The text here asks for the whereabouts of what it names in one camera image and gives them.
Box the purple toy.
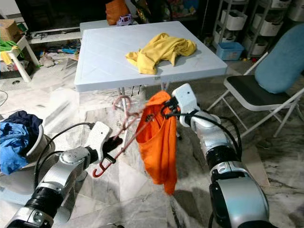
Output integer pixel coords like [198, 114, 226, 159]
[116, 14, 133, 27]

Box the small yellow cloth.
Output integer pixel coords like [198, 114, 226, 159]
[0, 51, 14, 65]

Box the white folding table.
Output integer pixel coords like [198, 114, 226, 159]
[75, 20, 228, 129]

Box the white folding chair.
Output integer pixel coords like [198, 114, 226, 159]
[207, 52, 304, 138]

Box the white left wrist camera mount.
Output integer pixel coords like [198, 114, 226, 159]
[85, 122, 112, 162]

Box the yellow garment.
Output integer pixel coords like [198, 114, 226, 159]
[126, 33, 198, 75]

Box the orange t-shirt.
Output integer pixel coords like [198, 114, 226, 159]
[135, 91, 179, 195]

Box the orange bag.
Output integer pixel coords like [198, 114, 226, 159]
[105, 0, 130, 25]

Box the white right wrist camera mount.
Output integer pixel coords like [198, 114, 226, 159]
[172, 84, 199, 126]

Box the navy garment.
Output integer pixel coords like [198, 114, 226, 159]
[7, 111, 43, 143]

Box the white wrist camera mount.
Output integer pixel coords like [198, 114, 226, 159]
[85, 122, 112, 162]
[172, 84, 199, 126]

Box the white kids table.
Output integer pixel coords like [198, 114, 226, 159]
[0, 36, 39, 68]

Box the blue plastic box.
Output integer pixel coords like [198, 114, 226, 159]
[216, 42, 244, 61]

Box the blue shirt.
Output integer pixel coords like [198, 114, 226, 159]
[0, 123, 35, 175]

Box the white low bench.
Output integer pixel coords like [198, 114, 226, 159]
[28, 26, 81, 46]

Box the red plastic hanger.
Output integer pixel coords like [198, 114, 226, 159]
[93, 95, 155, 179]

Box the white storage shelf rack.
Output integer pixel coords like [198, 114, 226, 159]
[211, 0, 250, 46]
[247, 0, 293, 57]

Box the cardboard box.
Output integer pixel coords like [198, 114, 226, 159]
[0, 20, 19, 42]

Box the black television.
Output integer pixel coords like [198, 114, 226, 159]
[15, 0, 107, 34]

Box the white laundry basket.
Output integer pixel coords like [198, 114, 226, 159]
[0, 126, 55, 190]

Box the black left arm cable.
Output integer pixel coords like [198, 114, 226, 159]
[34, 122, 95, 190]

